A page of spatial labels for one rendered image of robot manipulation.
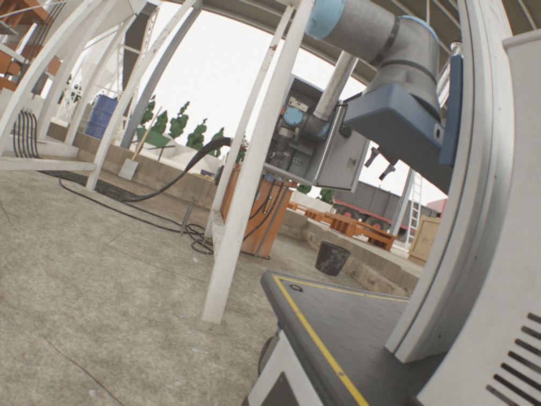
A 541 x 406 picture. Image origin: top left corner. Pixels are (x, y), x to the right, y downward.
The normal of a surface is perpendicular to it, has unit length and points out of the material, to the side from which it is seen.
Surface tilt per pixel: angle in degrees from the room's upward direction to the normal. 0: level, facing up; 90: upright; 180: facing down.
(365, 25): 130
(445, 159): 90
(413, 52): 90
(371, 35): 141
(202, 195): 90
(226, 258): 81
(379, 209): 90
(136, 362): 0
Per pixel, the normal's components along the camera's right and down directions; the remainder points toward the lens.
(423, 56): -0.08, 0.00
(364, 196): -0.29, -0.08
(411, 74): -0.19, -0.41
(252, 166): 0.29, -0.04
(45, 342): 0.36, -0.93
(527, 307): -0.90, -0.33
